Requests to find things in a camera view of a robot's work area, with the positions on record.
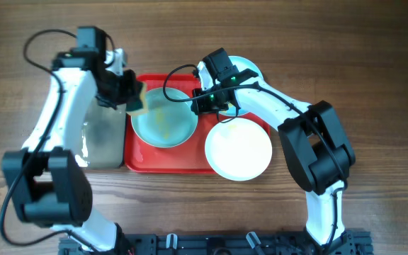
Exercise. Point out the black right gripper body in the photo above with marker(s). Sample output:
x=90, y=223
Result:
x=210, y=101

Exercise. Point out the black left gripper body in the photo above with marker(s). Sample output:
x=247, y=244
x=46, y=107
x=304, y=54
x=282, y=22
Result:
x=116, y=88

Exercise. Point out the yellow green sponge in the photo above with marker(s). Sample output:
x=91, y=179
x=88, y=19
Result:
x=137, y=103

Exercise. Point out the light blue plate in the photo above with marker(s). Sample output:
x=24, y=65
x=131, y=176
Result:
x=166, y=123
x=241, y=63

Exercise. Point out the white plate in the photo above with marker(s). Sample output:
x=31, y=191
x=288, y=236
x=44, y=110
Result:
x=239, y=150

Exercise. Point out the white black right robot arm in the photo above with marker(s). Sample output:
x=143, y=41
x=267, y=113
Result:
x=317, y=152

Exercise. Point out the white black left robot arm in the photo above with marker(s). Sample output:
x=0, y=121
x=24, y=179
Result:
x=46, y=185

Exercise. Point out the black water tray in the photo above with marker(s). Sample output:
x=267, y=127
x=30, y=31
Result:
x=96, y=135

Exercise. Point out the red plastic tray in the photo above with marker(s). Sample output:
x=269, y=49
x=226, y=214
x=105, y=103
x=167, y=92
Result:
x=186, y=158

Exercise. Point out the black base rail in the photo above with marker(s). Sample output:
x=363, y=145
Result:
x=351, y=242

